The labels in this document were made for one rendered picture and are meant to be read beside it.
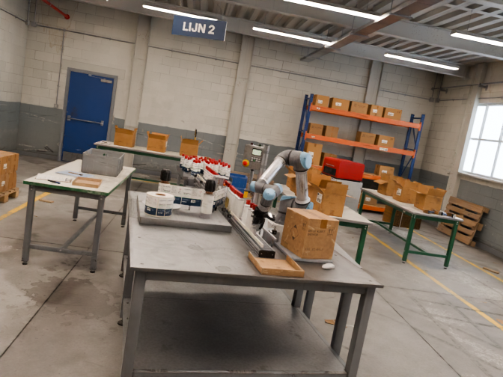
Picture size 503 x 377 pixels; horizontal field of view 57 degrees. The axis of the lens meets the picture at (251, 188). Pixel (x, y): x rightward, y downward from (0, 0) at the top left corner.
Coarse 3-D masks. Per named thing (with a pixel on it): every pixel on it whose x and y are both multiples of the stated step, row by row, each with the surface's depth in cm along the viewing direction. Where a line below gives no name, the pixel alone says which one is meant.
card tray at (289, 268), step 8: (248, 256) 288; (288, 256) 292; (256, 264) 270; (264, 264) 278; (272, 264) 281; (280, 264) 284; (288, 264) 287; (296, 264) 278; (264, 272) 260; (272, 272) 262; (280, 272) 263; (288, 272) 264; (296, 272) 266; (304, 272) 267
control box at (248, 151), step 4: (248, 144) 374; (248, 148) 373; (252, 148) 372; (260, 148) 370; (244, 152) 374; (248, 152) 373; (244, 156) 375; (248, 156) 374; (256, 156) 371; (260, 156) 370; (244, 160) 375; (248, 160) 374; (260, 160) 370; (248, 164) 374; (252, 164) 373; (256, 164) 372; (260, 164) 371; (252, 168) 373; (256, 168) 372
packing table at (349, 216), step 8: (280, 184) 718; (288, 192) 643; (344, 208) 588; (344, 216) 527; (352, 216) 536; (360, 216) 546; (344, 224) 517; (352, 224) 518; (360, 224) 519; (368, 224) 515; (360, 240) 523; (360, 248) 523; (360, 256) 524
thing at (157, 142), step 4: (148, 132) 901; (152, 132) 917; (156, 132) 918; (148, 136) 892; (152, 136) 883; (156, 136) 883; (160, 136) 882; (164, 136) 881; (168, 136) 906; (148, 140) 887; (152, 140) 887; (156, 140) 888; (160, 140) 888; (164, 140) 889; (148, 144) 888; (152, 144) 888; (156, 144) 889; (160, 144) 889; (164, 144) 890; (148, 148) 889; (152, 148) 889; (156, 148) 890; (160, 148) 890; (164, 148) 891; (160, 152) 892; (164, 152) 893
